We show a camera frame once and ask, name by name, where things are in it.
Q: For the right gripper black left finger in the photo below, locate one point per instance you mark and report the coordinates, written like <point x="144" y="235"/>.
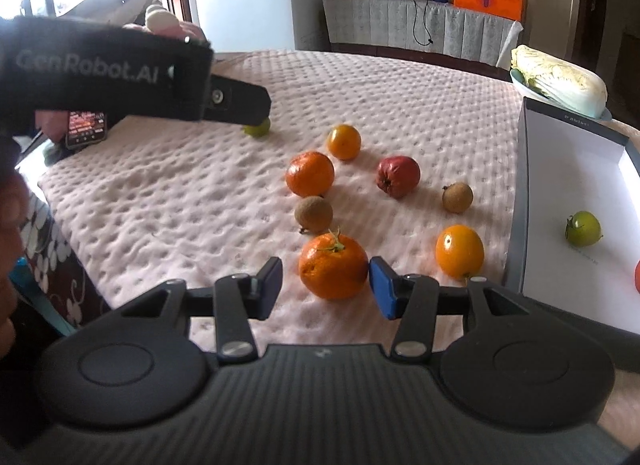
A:
<point x="269" y="282"/>

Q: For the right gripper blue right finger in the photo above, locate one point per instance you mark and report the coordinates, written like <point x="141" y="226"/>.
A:
<point x="386" y="287"/>

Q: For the large orange tangerine with stem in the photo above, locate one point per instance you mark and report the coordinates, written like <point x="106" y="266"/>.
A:
<point x="333" y="266"/>

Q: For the brown longan fruit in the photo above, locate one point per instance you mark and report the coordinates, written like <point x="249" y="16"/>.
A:
<point x="313" y="214"/>
<point x="457" y="197"/>

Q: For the large yellow-orange tomato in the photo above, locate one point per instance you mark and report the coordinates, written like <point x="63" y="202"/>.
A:
<point x="459" y="252"/>

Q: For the red apple-like fruit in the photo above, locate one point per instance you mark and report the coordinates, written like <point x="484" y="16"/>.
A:
<point x="397" y="176"/>

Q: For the small yellow-orange tomato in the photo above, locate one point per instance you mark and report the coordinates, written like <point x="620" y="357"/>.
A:
<point x="344" y="142"/>

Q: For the green tomato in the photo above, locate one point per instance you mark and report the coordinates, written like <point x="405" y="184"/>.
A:
<point x="583" y="229"/>

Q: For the person's left hand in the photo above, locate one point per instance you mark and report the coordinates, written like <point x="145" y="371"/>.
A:
<point x="14" y="205"/>

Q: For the smartphone with lit screen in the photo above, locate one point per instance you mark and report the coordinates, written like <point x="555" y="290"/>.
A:
<point x="85" y="128"/>

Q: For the pink quilted table cover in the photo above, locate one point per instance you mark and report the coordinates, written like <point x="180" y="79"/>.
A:
<point x="164" y="199"/>

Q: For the pink plush toy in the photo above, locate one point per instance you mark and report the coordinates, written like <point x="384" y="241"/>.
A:
<point x="159" y="21"/>

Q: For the small green fruit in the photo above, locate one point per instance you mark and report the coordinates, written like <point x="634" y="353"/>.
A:
<point x="258" y="131"/>

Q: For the white shallow cardboard box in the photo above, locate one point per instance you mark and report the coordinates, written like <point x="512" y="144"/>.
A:
<point x="568" y="163"/>

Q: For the white chest freezer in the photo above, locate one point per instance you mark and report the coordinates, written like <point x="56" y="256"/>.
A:
<point x="240" y="26"/>

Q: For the light blue plate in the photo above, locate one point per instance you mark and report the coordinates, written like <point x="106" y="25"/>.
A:
<point x="518" y="82"/>

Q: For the cloth-covered low cabinet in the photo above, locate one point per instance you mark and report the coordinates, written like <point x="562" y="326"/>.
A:
<point x="425" y="32"/>

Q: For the napa cabbage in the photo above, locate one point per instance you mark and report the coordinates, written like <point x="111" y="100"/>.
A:
<point x="561" y="81"/>

